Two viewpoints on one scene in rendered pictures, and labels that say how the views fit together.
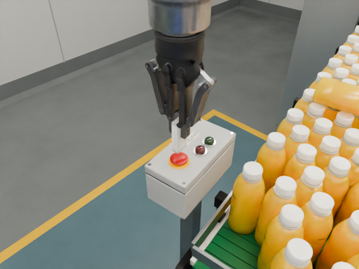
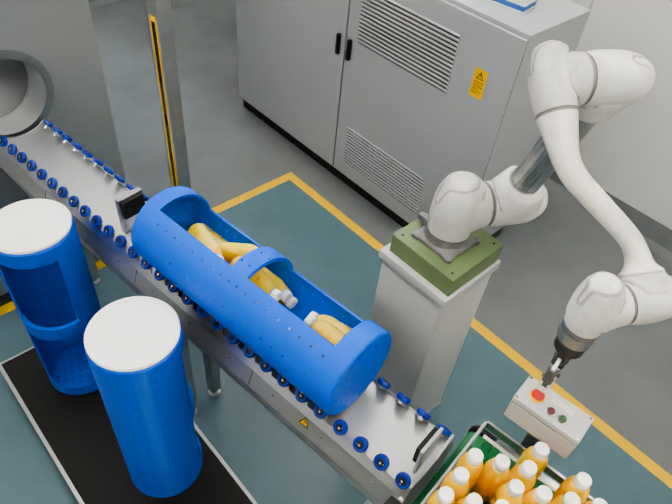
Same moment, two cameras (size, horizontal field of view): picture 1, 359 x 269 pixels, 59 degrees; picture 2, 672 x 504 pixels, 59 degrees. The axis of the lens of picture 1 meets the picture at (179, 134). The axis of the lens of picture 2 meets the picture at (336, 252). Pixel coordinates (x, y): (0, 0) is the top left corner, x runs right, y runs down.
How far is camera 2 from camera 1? 1.35 m
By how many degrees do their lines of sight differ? 64
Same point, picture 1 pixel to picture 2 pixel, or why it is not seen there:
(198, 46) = (562, 350)
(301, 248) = (476, 455)
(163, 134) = not seen: outside the picture
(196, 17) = (563, 337)
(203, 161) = (539, 411)
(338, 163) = not seen: outside the picture
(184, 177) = (522, 397)
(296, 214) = (501, 462)
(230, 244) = not seen: hidden behind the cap
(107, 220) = (585, 460)
